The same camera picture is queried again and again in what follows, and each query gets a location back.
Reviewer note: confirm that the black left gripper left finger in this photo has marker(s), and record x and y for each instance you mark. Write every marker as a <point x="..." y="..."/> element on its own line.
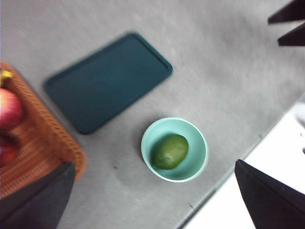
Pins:
<point x="38" y="205"/>

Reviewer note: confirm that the red yellow peach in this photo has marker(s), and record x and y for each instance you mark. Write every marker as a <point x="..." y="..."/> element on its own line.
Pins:
<point x="9" y="107"/>

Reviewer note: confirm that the teal ribbed bowl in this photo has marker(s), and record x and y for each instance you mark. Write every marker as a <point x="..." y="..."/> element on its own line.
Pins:
<point x="197" y="152"/>

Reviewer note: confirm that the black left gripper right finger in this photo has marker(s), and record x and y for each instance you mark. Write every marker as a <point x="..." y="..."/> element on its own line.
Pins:
<point x="274" y="202"/>

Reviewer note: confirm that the black rectangular tray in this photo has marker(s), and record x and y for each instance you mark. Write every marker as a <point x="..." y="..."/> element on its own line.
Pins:
<point x="107" y="83"/>

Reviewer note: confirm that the green avocado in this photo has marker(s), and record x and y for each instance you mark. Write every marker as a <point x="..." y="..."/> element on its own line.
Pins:
<point x="170" y="151"/>

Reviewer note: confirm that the brown wicker basket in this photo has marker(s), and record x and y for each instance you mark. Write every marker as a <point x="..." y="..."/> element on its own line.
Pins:
<point x="43" y="148"/>

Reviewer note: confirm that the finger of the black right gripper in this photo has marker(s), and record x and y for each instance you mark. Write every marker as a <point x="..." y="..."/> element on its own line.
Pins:
<point x="291" y="13"/>
<point x="295" y="37"/>

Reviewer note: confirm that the dark red apple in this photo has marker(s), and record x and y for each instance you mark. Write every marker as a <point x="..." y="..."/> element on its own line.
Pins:
<point x="7" y="150"/>

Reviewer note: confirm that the yellow banana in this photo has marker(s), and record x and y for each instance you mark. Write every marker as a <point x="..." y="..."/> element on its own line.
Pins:
<point x="6" y="76"/>

